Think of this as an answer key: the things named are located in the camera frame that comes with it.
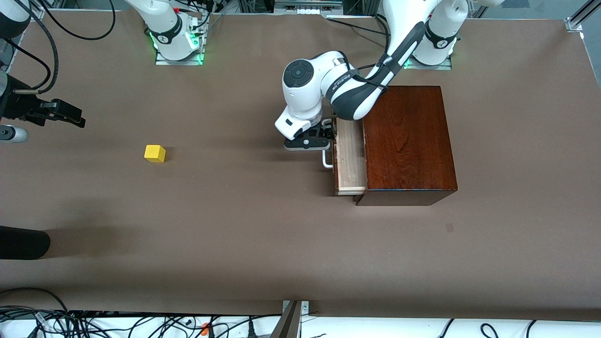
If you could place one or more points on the yellow cube block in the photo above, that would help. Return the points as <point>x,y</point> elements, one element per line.
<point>155,153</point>

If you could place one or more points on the grey metal rail fixture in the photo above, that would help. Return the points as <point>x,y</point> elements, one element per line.
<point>307,5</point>

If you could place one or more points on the aluminium frame corner strut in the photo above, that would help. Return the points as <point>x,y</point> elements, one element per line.
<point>574,24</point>

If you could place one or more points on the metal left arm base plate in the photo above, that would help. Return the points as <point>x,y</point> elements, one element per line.
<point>427,67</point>

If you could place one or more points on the dark brown wooden cabinet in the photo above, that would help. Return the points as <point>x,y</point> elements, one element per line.
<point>408,141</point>

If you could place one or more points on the black cylinder object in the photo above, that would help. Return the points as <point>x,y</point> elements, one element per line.
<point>23,243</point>

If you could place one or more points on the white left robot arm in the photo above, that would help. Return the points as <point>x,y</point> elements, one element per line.
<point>305,94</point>

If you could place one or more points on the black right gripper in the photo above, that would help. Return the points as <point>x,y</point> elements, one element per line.
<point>21,109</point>

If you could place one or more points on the grey metal post bracket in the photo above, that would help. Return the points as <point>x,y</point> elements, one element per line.
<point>288,324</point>

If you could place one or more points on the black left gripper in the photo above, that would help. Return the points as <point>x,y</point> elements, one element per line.
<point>327,126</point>

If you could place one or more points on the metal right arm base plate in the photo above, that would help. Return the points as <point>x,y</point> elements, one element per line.
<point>178,62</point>

